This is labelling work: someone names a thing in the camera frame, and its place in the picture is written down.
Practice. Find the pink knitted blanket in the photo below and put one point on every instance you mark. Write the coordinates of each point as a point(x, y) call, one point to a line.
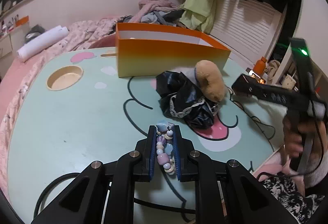
point(147, 6)

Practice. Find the orange storage box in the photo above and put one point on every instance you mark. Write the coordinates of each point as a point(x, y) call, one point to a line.
point(150, 49)

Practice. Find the white bedside drawer cabinet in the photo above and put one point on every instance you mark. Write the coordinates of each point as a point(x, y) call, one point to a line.
point(14, 40)

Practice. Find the rolled white paper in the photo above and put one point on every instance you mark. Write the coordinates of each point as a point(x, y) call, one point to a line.
point(42, 42)

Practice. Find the orange water bottle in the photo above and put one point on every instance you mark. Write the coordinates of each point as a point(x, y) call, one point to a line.
point(259, 67)

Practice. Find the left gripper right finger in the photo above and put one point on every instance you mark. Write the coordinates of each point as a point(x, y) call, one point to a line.
point(225, 192)

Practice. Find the black lace-trimmed fabric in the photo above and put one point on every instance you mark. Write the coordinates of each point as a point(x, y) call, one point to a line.
point(181, 98)

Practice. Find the person's right hand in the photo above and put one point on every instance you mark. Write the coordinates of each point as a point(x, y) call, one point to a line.
point(293, 138)

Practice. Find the red corduroy pillow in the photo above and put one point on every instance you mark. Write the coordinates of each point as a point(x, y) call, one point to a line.
point(105, 42)

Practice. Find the brown capybara plush toy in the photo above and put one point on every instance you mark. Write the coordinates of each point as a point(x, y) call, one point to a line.
point(210, 80)

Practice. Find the pink floral duvet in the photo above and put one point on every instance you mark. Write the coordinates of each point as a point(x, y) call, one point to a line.
point(82, 35)

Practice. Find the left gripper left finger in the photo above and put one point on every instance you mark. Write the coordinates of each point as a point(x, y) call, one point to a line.
point(104, 193)

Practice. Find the light green garment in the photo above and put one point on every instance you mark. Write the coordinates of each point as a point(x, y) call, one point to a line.
point(199, 14)

